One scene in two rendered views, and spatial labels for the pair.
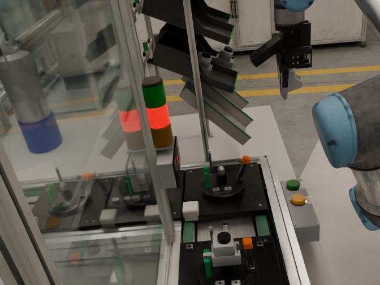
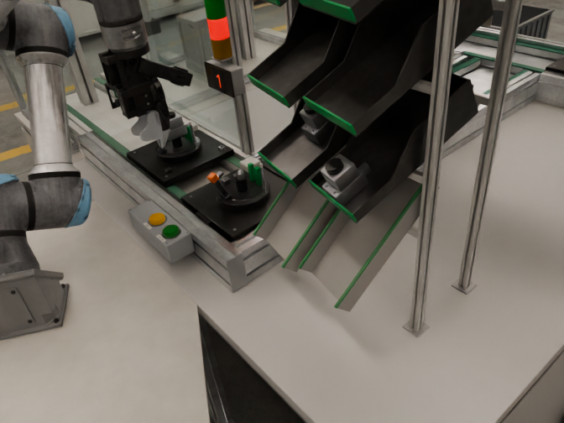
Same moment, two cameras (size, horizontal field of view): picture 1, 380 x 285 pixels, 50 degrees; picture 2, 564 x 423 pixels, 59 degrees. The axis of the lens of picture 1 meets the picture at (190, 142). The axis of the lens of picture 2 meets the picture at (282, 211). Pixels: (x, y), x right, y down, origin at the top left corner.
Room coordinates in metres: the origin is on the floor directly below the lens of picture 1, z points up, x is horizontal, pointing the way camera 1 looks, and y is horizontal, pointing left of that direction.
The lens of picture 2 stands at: (1.86, -0.72, 1.70)
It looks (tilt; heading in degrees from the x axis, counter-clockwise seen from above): 37 degrees down; 138
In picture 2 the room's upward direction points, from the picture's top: 6 degrees counter-clockwise
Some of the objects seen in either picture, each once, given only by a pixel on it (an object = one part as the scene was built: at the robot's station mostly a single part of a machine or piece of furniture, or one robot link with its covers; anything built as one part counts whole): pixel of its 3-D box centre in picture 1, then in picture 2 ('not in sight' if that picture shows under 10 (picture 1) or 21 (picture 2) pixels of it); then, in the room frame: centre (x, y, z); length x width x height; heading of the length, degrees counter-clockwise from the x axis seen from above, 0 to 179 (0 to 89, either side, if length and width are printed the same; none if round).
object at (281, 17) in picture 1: (288, 14); (125, 34); (1.02, -0.30, 1.45); 0.08 x 0.08 x 0.05
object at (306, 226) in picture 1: (298, 208); (160, 229); (0.89, -0.28, 0.93); 0.21 x 0.07 x 0.06; 175
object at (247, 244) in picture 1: (245, 253); not in sight; (0.65, -0.08, 1.04); 0.04 x 0.02 x 0.08; 85
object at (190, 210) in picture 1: (221, 176); (241, 181); (0.99, -0.08, 1.01); 0.24 x 0.24 x 0.13; 85
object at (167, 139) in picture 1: (161, 133); (221, 46); (0.82, 0.06, 1.28); 0.05 x 0.05 x 0.05
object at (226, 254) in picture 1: (220, 247); (175, 122); (0.66, -0.03, 1.06); 0.08 x 0.04 x 0.07; 85
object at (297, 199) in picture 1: (298, 200); (157, 220); (0.89, -0.28, 0.96); 0.04 x 0.04 x 0.02
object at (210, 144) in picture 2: (229, 277); (180, 154); (0.65, -0.04, 0.96); 0.24 x 0.24 x 0.02; 85
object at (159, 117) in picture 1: (157, 113); (218, 27); (0.82, 0.06, 1.33); 0.05 x 0.05 x 0.05
